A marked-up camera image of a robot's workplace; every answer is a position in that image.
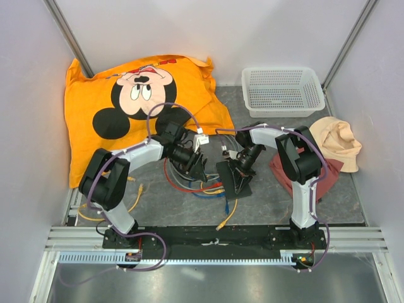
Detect blue ethernet cable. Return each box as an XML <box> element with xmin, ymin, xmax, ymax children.
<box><xmin>188</xmin><ymin>179</ymin><xmax>231</xmax><ymax>216</ymax></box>

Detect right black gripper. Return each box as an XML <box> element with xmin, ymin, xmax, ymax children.
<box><xmin>229</xmin><ymin>143</ymin><xmax>264</xmax><ymax>194</ymax></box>

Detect red folded cloth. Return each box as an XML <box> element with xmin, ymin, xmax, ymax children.
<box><xmin>269</xmin><ymin>154</ymin><xmax>343</xmax><ymax>203</ymax></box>

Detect grey ethernet cable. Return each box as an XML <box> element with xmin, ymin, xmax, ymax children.
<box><xmin>167</xmin><ymin>134</ymin><xmax>246</xmax><ymax>193</ymax></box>

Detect red ethernet cable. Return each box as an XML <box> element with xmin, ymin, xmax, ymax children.
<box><xmin>163</xmin><ymin>157</ymin><xmax>223</xmax><ymax>193</ymax></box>

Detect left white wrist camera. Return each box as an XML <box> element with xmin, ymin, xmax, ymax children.
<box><xmin>193</xmin><ymin>128</ymin><xmax>210</xmax><ymax>153</ymax></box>

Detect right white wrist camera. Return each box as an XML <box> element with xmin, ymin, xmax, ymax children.
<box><xmin>221</xmin><ymin>145</ymin><xmax>238</xmax><ymax>160</ymax></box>

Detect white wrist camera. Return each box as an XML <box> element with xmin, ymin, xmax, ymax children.
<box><xmin>193</xmin><ymin>128</ymin><xmax>210</xmax><ymax>153</ymax></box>
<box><xmin>221</xmin><ymin>145</ymin><xmax>238</xmax><ymax>160</ymax></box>

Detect grey slotted cable duct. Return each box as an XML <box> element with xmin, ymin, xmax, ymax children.
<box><xmin>58</xmin><ymin>251</ymin><xmax>299</xmax><ymax>265</ymax></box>

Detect white perforated plastic basket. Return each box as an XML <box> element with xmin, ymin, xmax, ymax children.
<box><xmin>241</xmin><ymin>66</ymin><xmax>326</xmax><ymax>118</ymax></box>

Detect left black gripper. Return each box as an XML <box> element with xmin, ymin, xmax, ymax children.
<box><xmin>168</xmin><ymin>144</ymin><xmax>207</xmax><ymax>182</ymax></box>

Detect aluminium frame rail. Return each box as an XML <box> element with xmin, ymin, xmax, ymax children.
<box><xmin>45</xmin><ymin>227</ymin><xmax>388</xmax><ymax>253</ymax></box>

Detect black network switch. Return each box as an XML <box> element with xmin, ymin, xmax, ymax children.
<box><xmin>216</xmin><ymin>161</ymin><xmax>253</xmax><ymax>201</ymax></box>

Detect peach bucket hat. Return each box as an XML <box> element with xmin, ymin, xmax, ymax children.
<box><xmin>309</xmin><ymin>116</ymin><xmax>362</xmax><ymax>173</ymax></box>

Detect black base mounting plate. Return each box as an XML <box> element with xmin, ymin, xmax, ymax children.
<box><xmin>102</xmin><ymin>225</ymin><xmax>327</xmax><ymax>250</ymax></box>

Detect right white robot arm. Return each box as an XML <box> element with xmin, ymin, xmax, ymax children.
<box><xmin>227</xmin><ymin>123</ymin><xmax>326</xmax><ymax>249</ymax></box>

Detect black ethernet cable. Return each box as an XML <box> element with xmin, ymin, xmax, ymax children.
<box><xmin>172</xmin><ymin>159</ymin><xmax>220</xmax><ymax>181</ymax></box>

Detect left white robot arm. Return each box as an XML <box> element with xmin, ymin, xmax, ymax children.
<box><xmin>79</xmin><ymin>122</ymin><xmax>210</xmax><ymax>248</ymax></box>

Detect orange Mickey Mouse pillow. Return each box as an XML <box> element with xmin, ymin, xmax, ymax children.
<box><xmin>64</xmin><ymin>54</ymin><xmax>234</xmax><ymax>188</ymax></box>

